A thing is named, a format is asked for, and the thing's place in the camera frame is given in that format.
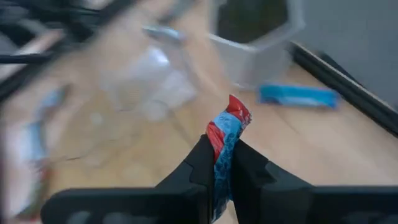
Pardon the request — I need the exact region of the green brown granola bar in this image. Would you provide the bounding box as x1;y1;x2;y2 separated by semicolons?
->
4;86;71;162

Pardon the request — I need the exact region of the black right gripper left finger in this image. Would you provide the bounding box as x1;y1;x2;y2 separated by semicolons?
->
40;134;215;224

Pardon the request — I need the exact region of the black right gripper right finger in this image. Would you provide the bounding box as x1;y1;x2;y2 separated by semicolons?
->
230;139;398;224

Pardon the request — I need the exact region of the white hexagonal plant pot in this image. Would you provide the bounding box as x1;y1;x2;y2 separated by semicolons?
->
207;0;305;90

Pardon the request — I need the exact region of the black aluminium table frame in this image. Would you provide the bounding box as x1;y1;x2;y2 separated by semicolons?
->
287;41;398;139

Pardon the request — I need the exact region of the blue red granola bar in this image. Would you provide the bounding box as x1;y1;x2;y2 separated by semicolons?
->
256;82;341;110
206;94;252;223

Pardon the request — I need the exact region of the clear plastic bin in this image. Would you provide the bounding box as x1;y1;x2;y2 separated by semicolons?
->
98;43;200;123

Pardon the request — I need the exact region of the silver blue granola bar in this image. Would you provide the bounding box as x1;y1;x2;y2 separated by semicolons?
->
141;24;187;44

